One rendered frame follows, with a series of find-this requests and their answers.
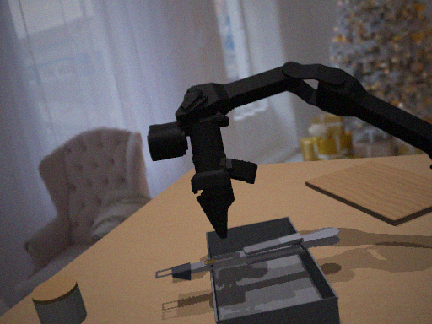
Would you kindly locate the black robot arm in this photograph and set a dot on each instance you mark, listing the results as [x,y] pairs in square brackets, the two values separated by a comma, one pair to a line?
[203,112]

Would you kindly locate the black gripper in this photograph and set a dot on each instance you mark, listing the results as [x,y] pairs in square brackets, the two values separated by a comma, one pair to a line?
[217,194]

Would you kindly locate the brown wooden board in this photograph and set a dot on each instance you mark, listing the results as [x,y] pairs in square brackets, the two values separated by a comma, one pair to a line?
[382,191]

